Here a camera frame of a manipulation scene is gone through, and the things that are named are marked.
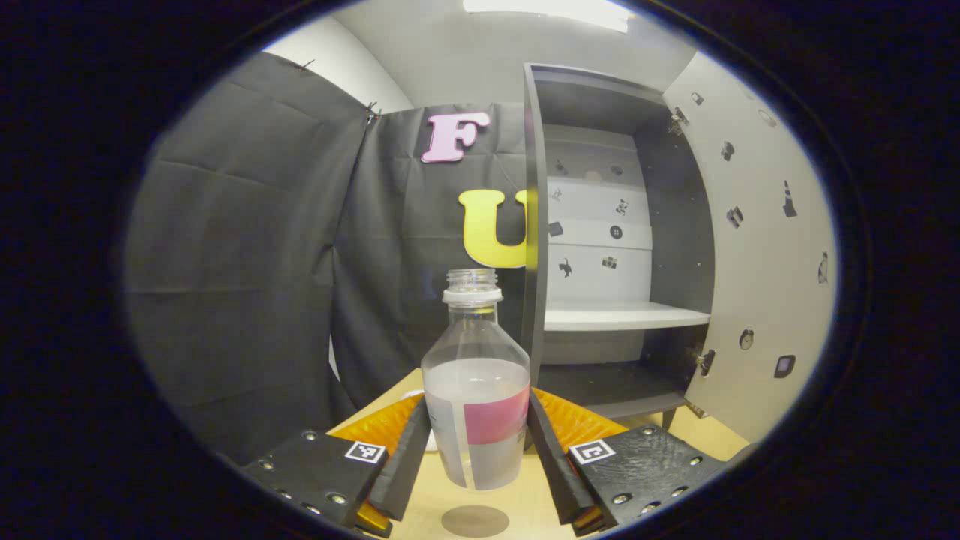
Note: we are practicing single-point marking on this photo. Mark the dark grey cabinet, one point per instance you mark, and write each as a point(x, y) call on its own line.
point(534, 225)

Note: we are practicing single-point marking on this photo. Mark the large ceiling lamp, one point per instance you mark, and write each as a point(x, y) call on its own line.
point(547, 9)

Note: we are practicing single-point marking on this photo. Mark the round grey coaster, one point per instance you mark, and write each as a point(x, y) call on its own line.
point(475, 521)

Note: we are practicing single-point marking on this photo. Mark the white cabinet shelf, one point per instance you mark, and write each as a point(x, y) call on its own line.
point(622, 315)

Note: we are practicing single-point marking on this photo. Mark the small metal clip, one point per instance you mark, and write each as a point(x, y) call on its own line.
point(371, 112)

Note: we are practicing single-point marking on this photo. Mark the black backdrop cloth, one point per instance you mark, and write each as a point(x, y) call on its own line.
point(240, 262)

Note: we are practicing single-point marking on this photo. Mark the clear plastic bottle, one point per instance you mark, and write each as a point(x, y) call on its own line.
point(472, 375)

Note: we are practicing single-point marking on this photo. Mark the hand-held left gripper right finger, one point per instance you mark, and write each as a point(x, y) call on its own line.
point(555, 469)

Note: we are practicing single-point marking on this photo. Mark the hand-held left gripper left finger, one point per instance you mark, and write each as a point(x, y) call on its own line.
point(409, 465)

